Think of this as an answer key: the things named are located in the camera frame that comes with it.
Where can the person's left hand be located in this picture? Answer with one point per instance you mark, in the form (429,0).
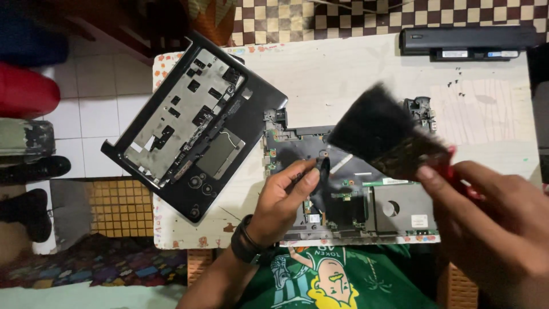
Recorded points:
(274,206)

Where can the person's right hand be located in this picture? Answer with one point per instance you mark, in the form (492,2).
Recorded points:
(493,231)

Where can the small black part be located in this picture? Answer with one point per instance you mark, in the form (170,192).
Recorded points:
(324,171)

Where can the black wristwatch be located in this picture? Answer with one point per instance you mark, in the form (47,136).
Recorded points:
(246,242)

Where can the laptop base with motherboard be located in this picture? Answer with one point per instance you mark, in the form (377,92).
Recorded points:
(399,210)

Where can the black laptop palmrest cover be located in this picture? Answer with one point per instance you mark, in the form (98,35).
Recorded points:
(188,124)

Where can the green printed t-shirt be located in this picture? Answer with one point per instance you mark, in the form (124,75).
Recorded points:
(369,279)

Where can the dark object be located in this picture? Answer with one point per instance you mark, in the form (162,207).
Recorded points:
(540,107)

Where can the group of small black screws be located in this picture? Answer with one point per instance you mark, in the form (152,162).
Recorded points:
(455,83)

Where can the yellow tiled mat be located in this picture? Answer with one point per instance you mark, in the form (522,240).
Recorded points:
(120,208)

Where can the colourful patterned rug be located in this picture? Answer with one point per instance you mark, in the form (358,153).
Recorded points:
(94,261)

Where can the black laptop battery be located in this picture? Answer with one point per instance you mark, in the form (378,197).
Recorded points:
(467,40)

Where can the orange patterned cloth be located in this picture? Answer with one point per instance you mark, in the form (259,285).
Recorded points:
(210,19)

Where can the brown checkered cloth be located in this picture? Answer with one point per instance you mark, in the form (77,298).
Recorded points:
(386,21)

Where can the dark wooden furniture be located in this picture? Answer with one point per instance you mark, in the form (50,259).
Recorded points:
(124,25)

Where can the black shoe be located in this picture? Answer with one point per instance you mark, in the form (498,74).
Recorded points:
(34,169)
(30,214)

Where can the camouflage cloth bundle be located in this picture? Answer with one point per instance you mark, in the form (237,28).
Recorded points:
(25,137)

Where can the red cushion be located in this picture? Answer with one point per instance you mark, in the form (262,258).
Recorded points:
(25,90)

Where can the blue cushion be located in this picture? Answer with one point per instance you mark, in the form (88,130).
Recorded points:
(30,30)

